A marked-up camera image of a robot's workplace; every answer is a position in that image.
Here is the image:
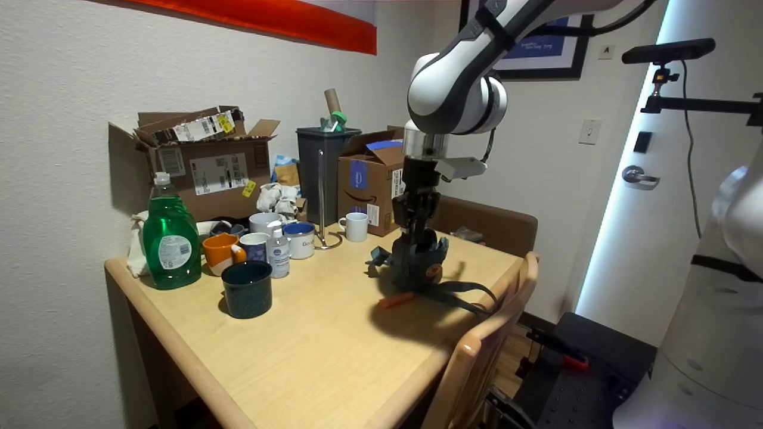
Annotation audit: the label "white door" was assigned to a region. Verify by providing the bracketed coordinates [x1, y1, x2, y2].
[575, 0, 763, 347]

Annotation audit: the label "metal wire stand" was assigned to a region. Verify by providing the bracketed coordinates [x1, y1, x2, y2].
[313, 141, 347, 251]

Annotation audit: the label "closed cardboard box blue tape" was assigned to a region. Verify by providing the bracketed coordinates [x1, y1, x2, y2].
[336, 126, 417, 239]

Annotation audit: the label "black camera on stand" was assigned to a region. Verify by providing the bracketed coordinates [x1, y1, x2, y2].
[621, 36, 763, 132]

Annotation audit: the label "clear small bottle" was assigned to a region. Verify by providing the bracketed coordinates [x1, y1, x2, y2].
[266, 219, 293, 282]

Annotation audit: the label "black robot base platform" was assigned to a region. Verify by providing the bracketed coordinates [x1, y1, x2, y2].
[515, 311, 658, 429]

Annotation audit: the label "wooden chair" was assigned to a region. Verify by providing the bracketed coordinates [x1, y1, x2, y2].
[421, 251, 541, 429]

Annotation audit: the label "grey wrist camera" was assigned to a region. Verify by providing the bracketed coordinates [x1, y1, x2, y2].
[437, 156, 490, 183]

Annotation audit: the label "cardboard tube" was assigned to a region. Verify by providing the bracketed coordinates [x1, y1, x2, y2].
[321, 87, 347, 121]

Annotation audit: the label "open cardboard box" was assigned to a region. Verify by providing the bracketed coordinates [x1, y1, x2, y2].
[107, 104, 284, 225]

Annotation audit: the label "green dish soap bottle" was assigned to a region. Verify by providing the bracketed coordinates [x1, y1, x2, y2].
[139, 169, 205, 292]

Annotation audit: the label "orange mug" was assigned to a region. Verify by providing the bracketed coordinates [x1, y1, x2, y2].
[201, 232, 250, 278]

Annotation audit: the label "dark grey trash bin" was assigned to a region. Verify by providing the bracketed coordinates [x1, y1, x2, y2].
[293, 124, 366, 230]

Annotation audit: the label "framed blue picture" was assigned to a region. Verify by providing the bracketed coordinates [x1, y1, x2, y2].
[458, 0, 596, 85]

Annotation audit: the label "red wall banner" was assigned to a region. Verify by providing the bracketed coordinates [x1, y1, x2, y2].
[89, 0, 381, 57]

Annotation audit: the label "white mug blue rim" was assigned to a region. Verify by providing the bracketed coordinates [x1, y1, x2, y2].
[280, 219, 321, 262]

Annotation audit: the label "plain white mug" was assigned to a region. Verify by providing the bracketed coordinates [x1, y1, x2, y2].
[336, 210, 373, 245]

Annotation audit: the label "white crumpled cloth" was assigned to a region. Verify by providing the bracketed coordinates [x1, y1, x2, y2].
[254, 182, 310, 219]

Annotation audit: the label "red handled tool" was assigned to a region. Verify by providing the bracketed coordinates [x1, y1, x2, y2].
[527, 328, 596, 375]

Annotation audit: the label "silver door handle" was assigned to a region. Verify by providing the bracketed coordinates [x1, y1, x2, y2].
[621, 162, 664, 194]

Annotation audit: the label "dark green mug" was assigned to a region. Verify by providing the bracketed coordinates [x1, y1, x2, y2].
[220, 260, 278, 323]

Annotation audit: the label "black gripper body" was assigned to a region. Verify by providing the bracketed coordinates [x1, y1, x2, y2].
[391, 156, 443, 230]

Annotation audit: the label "white wall light switch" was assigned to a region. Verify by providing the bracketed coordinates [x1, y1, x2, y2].
[578, 117, 603, 149]

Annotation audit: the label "printed white mug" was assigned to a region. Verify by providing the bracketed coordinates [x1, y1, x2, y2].
[237, 230, 272, 267]

